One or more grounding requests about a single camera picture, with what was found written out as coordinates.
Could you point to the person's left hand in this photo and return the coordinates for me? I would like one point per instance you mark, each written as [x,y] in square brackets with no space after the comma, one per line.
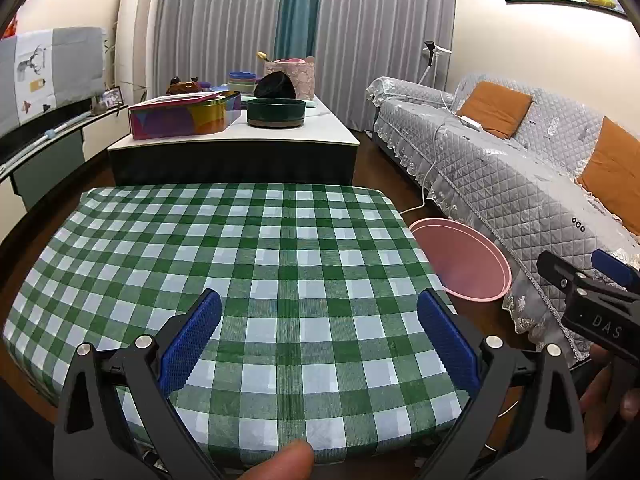
[285,462]

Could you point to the grey quilted sofa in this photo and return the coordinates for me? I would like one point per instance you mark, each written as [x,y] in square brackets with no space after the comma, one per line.
[500,175]

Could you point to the purple plastic item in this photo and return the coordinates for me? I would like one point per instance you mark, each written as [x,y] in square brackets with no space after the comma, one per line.
[202,82]

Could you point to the small photo frame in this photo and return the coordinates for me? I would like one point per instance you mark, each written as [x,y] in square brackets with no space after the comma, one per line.
[112,96]

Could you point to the stack of colourful bowls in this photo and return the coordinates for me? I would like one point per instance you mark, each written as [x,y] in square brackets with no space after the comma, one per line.
[242,82]

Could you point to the orange cushion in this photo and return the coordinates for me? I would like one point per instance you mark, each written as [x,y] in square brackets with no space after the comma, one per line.
[612,170]
[492,107]

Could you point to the dry twig decoration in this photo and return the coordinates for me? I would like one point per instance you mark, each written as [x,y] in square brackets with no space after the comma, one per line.
[112,52]

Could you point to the pink fabric basket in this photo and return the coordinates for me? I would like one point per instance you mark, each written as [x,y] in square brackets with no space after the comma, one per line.
[305,80]

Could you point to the white power adapter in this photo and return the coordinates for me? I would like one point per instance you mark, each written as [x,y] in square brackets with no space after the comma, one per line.
[471,121]

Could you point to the colourful tin box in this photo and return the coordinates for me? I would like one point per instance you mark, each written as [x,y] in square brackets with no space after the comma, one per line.
[175,120]

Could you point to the grey television cover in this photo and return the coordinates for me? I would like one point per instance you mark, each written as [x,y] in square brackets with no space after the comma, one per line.
[75,60]

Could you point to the black hat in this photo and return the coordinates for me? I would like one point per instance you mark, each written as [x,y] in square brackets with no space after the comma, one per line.
[275,85]

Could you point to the mint green tray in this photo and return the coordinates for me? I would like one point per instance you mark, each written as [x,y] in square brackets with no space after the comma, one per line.
[310,103]

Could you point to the white top coffee table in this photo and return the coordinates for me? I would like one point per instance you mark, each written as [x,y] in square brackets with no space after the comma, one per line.
[300,130]

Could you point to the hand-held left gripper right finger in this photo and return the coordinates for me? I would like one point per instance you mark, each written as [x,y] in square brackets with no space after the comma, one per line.
[447,340]

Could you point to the green checked tablecloth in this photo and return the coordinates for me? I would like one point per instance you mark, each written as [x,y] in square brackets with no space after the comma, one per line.
[300,260]

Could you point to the grey curtain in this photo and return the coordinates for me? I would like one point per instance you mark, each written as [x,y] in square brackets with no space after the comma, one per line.
[385,35]
[215,15]

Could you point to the teal curtain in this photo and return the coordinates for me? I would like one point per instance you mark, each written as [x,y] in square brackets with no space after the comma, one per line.
[300,10]

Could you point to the white rod blue fitting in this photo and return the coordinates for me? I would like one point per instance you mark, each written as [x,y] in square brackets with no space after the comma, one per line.
[50,134]

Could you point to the pink plastic basin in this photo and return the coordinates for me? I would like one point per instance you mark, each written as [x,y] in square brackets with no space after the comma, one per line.
[465,260]

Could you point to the dark green round box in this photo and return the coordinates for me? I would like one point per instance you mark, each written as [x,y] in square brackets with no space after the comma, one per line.
[275,112]

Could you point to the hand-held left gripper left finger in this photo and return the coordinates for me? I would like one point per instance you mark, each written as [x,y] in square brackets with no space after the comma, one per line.
[192,340]

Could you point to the brown teapot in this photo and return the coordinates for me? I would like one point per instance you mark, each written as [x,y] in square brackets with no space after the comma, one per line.
[180,86]

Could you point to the person's right hand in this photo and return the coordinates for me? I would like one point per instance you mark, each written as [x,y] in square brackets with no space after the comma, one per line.
[597,400]

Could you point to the white standing air conditioner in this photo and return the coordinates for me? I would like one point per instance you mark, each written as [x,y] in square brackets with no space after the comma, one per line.
[142,20]

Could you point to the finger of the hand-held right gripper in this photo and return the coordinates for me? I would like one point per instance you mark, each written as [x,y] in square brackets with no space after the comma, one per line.
[612,265]
[560,272]

